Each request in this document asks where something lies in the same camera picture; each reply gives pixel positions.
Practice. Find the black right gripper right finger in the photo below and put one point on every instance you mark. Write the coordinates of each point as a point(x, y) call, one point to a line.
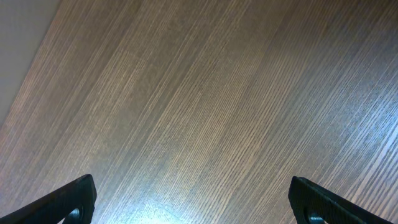
point(311, 203)

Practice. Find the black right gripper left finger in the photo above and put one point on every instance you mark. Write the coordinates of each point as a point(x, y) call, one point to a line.
point(72, 203)

